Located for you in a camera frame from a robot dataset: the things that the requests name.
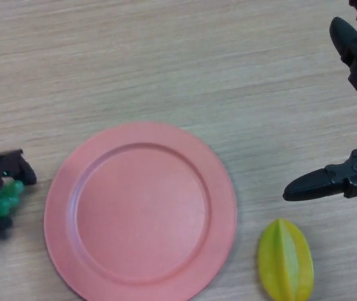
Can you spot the green grapes bunch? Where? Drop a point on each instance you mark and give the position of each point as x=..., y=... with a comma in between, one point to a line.
x=5, y=200

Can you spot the pink round plate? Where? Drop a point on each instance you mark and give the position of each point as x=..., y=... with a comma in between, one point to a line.
x=140, y=210

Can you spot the yellow green starfruit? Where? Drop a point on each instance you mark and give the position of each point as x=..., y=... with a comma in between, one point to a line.
x=286, y=261

